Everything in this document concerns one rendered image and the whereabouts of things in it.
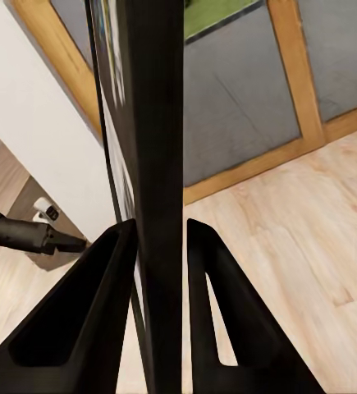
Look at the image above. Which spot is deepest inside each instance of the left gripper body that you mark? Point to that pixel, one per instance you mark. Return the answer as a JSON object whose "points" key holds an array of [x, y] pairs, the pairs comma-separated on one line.
{"points": [[28, 236]]}

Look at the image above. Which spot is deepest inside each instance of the cabinet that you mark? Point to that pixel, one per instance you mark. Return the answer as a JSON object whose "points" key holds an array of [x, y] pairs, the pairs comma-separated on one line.
{"points": [[23, 209]]}

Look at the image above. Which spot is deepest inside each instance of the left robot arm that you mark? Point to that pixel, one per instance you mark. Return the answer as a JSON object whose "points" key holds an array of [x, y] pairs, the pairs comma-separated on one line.
{"points": [[38, 236]]}

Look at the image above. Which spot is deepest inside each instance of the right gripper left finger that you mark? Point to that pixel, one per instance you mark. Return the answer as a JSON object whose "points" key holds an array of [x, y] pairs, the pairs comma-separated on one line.
{"points": [[71, 341]]}

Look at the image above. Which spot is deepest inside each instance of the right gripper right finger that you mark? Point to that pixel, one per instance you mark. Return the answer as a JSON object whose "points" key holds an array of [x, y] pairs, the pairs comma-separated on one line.
{"points": [[267, 361]]}

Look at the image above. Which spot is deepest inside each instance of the poster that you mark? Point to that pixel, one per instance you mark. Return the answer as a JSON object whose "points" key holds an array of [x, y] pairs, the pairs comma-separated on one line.
{"points": [[137, 49]]}

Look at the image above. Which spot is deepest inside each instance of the door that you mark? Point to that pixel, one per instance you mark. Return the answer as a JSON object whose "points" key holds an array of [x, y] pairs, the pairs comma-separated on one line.
{"points": [[264, 81]]}

